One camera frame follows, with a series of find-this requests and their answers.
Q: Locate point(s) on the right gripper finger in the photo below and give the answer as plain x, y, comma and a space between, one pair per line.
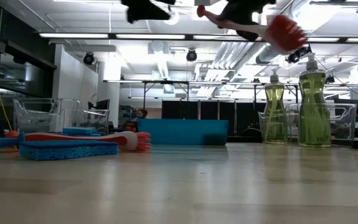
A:
241, 12
248, 36

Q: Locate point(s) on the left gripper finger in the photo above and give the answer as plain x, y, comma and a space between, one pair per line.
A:
144, 7

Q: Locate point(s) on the red dish brush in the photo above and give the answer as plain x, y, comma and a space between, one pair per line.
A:
73, 137
286, 32

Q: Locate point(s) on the clear soap bottle yellow liquid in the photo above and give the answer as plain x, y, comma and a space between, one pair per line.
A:
273, 109
314, 115

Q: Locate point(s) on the long ceiling light bar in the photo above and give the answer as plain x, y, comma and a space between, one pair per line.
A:
150, 36

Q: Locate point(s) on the black round ceiling fixture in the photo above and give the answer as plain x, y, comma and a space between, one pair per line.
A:
191, 55
88, 58

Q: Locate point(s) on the black curved object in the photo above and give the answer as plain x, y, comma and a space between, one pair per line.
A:
252, 132

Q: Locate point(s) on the person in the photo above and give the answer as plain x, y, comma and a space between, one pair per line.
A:
141, 113

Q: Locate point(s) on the blue plastic bin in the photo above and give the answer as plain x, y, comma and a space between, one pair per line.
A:
181, 132

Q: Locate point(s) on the clear plastic bin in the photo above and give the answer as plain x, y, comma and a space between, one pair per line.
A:
340, 124
41, 115

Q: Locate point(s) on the black hanging camera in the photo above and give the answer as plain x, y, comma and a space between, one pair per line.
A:
297, 55

